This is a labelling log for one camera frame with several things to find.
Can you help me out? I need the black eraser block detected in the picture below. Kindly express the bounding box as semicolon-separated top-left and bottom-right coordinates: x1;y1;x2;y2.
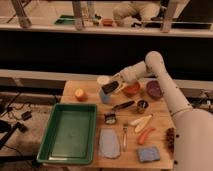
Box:
102;81;119;94

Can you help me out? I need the blue sponge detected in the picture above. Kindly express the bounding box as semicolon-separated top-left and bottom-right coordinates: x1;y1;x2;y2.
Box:
137;146;161;163

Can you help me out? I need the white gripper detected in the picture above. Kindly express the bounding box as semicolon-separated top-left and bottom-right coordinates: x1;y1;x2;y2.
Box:
107;66;138;94

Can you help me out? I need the orange carrot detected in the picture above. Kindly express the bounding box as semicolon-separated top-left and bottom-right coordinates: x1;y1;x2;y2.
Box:
138;128;156;145

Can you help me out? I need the small metal cup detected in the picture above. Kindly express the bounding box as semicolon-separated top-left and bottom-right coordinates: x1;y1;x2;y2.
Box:
137;100;149;114

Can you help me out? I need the clear plastic cup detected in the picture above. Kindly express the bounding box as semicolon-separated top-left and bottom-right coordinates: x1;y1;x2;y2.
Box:
96;75;112;105

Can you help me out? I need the grey blue cloth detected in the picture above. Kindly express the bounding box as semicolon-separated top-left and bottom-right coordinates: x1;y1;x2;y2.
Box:
99;128;120;159

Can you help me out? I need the purple bowl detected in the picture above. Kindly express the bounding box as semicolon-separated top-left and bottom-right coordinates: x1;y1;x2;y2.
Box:
146;80;163;99

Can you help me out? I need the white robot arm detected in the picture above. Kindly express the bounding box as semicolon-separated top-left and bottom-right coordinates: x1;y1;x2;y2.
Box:
110;51;213;171

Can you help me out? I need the dark red grape bunch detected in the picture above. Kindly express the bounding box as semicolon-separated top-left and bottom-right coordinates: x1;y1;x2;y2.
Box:
166;128;174;151

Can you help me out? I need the silver fork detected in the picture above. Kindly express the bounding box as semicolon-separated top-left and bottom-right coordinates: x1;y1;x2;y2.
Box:
123;122;128;152

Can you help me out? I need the wooden table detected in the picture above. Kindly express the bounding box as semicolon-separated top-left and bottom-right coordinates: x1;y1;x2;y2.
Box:
61;81;174;170

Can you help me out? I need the orange bowl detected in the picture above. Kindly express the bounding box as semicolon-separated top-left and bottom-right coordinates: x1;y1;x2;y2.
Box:
122;82;140;97

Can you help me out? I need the black handled brush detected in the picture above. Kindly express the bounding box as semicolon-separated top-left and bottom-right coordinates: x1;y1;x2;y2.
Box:
104;100;135;125

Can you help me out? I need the green plastic tray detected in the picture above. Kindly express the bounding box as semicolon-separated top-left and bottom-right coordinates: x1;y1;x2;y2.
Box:
37;103;97;165

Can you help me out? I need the orange apple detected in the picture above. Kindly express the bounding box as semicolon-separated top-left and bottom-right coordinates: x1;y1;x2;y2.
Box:
74;88;87;102

